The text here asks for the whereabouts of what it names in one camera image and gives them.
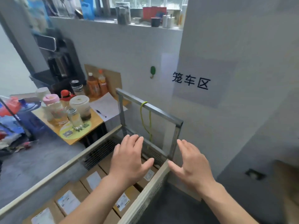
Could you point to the person's right hand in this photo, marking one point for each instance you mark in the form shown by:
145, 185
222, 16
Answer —
196, 170

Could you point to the person's left hand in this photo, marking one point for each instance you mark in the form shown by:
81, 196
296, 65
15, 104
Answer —
128, 163

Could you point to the barcode printed medium cardboard box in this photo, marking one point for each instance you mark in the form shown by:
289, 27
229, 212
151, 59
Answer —
105, 163

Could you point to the box yellow tape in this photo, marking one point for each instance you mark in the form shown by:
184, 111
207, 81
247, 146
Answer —
142, 181

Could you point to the yellow taped medium cardboard box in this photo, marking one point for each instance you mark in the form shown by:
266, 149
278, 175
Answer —
133, 193

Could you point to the parcel with long label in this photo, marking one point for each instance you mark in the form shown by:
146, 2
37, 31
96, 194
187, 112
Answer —
85, 181

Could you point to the unlabelled medium cardboard box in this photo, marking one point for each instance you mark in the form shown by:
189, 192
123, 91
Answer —
112, 218

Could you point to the person's left forearm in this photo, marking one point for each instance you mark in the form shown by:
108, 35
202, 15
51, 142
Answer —
93, 205

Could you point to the black pen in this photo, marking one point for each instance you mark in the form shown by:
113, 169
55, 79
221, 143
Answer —
101, 113

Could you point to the white paper sheet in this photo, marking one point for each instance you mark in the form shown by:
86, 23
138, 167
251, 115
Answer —
109, 104

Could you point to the yellow-green round sticker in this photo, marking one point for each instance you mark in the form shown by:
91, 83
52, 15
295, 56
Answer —
67, 134

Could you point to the clear glass jar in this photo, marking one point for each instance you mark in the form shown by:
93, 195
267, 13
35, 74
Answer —
76, 120

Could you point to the white lid drink cup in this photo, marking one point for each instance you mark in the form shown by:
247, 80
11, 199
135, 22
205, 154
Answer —
80, 106

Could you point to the orange drink bottle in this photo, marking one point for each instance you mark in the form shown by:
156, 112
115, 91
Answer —
102, 83

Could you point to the brown tea bottle white cap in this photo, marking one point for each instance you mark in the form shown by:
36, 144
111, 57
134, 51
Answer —
93, 86

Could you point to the pink lid clear tumbler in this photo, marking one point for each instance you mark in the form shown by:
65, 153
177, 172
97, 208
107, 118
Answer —
56, 109

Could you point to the black lid steel flask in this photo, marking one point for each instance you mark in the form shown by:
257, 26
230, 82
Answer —
77, 87

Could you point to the red lid bottle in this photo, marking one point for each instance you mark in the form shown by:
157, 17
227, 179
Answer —
66, 94

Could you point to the small yellow table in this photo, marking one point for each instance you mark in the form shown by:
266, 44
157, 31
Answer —
44, 121

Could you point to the white plastic cup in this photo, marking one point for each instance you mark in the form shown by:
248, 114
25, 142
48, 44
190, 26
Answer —
46, 113

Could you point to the blue water jug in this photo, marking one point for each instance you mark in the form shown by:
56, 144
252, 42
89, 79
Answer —
30, 118

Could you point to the heap of mixed rubbish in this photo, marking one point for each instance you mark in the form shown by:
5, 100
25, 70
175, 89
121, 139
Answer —
14, 144

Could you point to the black water dispenser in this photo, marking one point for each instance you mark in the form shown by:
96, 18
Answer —
63, 62

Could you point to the red plastic object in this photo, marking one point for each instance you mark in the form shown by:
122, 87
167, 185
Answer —
9, 106

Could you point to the dark mug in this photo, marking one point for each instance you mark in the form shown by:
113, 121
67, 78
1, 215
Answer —
155, 22

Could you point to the white small bottle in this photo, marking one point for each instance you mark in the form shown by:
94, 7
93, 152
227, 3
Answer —
168, 22

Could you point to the dark lid glass jar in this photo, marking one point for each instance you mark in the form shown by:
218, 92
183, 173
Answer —
122, 13

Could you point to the red box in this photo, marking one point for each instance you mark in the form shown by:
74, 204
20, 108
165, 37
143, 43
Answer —
154, 12

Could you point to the cream tall bottle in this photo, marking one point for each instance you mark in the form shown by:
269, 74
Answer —
183, 17

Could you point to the small dark round dish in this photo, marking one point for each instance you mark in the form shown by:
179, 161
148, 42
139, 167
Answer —
78, 13

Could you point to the blue detergent bottle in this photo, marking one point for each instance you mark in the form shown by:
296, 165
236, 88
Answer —
87, 9

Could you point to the aluminium-framed window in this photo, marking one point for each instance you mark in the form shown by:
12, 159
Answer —
151, 2

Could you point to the clear glass kettle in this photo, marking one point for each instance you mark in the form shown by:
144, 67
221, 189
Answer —
59, 6

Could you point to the pale blue plastic bag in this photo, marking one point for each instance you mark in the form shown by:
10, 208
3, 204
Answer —
37, 13

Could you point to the grey wall socket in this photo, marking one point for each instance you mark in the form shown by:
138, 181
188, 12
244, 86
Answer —
255, 174

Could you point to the wall sign with black characters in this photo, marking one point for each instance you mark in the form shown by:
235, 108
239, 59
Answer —
210, 95

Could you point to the green popsicle wall hook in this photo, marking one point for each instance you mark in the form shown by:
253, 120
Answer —
153, 69

